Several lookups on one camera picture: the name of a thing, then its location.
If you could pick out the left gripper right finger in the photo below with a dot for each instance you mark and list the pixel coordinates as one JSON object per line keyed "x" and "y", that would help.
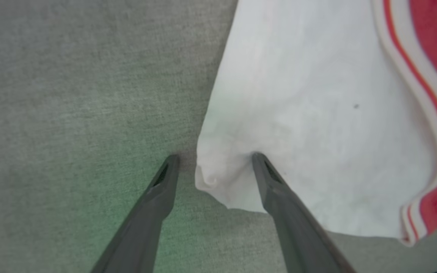
{"x": 298, "y": 231}

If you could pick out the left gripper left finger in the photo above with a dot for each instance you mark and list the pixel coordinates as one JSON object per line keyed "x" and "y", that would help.
{"x": 146, "y": 220}

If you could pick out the red and white garment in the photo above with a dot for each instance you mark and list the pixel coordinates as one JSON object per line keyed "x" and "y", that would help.
{"x": 309, "y": 94}

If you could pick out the grey fabric sofa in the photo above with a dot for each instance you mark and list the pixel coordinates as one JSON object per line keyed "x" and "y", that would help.
{"x": 70, "y": 113}

